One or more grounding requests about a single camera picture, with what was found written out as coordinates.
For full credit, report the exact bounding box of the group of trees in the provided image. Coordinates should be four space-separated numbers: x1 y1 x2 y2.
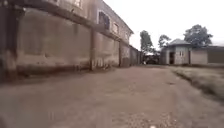
139 23 214 54

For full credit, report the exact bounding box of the small grey-roofed house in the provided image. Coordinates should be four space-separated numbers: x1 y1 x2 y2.
159 38 193 66

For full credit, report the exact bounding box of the low grey wall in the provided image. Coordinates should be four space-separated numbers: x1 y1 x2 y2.
189 45 224 66

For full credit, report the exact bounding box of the brown dirt road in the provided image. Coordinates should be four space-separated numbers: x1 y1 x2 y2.
0 64 224 128

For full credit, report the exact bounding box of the large weathered concrete building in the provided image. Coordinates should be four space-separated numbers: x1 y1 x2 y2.
0 0 143 81

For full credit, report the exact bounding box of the dry grass patch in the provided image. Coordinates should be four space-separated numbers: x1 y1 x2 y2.
170 65 224 101

